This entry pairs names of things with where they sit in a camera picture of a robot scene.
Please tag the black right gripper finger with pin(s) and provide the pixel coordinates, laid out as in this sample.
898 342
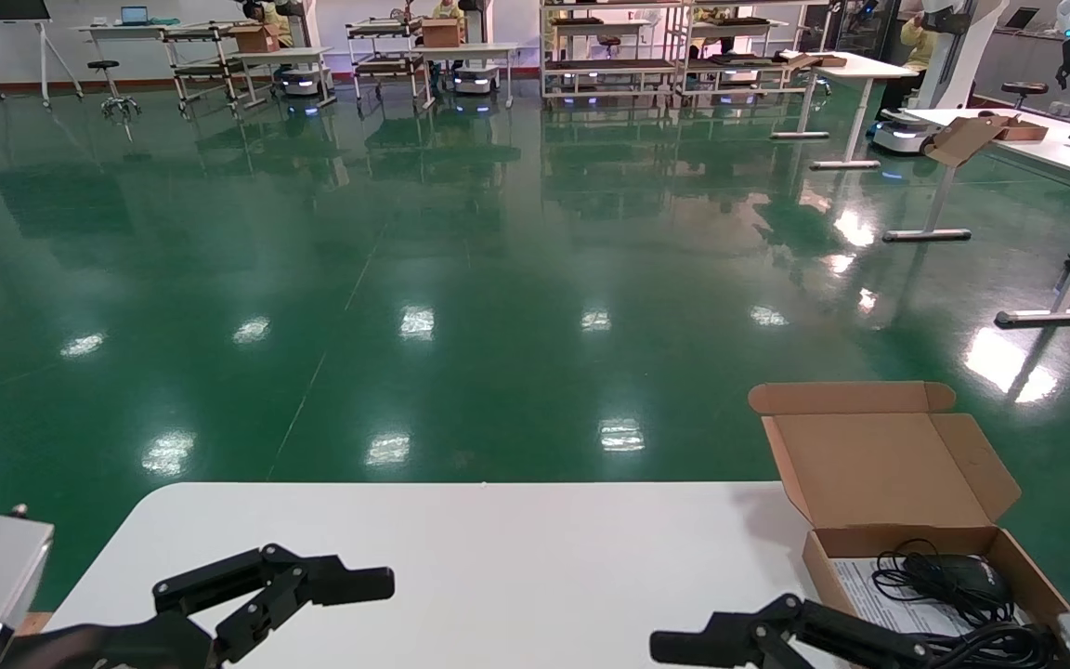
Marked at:
684 648

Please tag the black stool with wheels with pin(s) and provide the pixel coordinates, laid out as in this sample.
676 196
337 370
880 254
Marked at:
104 64

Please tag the white robot base blue light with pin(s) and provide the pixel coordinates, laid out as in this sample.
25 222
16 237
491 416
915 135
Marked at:
301 84
476 82

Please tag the long white table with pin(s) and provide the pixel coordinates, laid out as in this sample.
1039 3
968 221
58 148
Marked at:
1055 147

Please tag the grey counter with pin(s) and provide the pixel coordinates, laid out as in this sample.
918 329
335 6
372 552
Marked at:
1037 65

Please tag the white wheeled robot with column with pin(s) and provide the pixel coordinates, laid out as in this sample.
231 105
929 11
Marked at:
958 56

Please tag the seated person in yellow gown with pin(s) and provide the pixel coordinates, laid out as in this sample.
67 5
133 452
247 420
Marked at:
447 9
275 23

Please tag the metal rack cart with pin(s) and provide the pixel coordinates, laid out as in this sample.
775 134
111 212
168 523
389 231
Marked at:
386 63
205 67

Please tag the white desk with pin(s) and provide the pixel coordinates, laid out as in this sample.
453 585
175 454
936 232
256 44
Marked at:
126 29

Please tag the brown cardboard storage box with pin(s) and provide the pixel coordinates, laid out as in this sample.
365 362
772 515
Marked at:
879 465

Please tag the black round stool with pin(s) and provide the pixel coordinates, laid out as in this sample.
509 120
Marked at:
1025 87

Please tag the open cardboard box with hanging lid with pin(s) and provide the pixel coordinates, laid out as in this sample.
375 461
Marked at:
962 139

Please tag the flat cardboard box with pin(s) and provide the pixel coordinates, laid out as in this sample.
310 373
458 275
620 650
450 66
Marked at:
814 59

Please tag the large metal shelf rack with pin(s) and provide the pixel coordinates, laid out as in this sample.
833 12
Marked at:
609 65
744 60

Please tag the open laptop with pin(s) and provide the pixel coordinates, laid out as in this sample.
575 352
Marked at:
135 15
1024 17

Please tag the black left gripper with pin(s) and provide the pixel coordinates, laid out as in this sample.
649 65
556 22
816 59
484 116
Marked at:
126 646

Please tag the white table with white legs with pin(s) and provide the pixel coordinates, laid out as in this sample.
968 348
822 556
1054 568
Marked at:
869 71

